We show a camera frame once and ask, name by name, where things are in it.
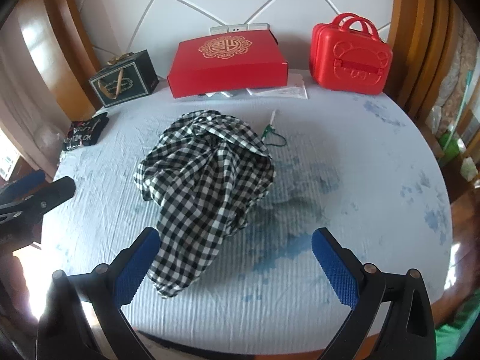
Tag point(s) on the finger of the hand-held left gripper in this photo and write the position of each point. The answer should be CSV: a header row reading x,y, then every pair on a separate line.
x,y
56,192
26,182

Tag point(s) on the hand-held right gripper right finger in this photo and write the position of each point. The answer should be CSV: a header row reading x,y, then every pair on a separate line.
x,y
333,270

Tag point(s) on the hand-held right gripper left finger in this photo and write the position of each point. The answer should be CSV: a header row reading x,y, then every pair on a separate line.
x,y
137,270

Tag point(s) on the black white checkered shirt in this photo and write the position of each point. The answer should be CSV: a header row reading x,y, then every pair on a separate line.
x,y
198,180

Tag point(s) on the black folded printed cloth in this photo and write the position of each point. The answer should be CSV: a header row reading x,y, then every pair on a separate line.
x,y
84,133

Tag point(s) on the dark green gift box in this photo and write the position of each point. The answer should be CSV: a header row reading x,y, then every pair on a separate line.
x,y
123,80

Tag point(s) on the green cloth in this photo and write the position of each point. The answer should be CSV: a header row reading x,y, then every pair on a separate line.
x,y
455,341

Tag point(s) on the white paper sheets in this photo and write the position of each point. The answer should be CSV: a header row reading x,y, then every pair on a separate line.
x,y
279,90

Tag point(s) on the small red plastic suitcase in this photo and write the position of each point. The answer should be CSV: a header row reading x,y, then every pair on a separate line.
x,y
350,60

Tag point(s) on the red flat gift box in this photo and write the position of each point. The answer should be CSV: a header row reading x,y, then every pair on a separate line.
x,y
225,65

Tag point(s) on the white padded headboard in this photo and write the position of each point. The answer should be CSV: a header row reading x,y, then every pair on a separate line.
x,y
187,3

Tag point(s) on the white wall socket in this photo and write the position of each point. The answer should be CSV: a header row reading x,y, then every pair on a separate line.
x,y
238,29
258,27
218,30

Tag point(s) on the wooden headboard frame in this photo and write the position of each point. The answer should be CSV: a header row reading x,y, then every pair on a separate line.
x,y
410,26

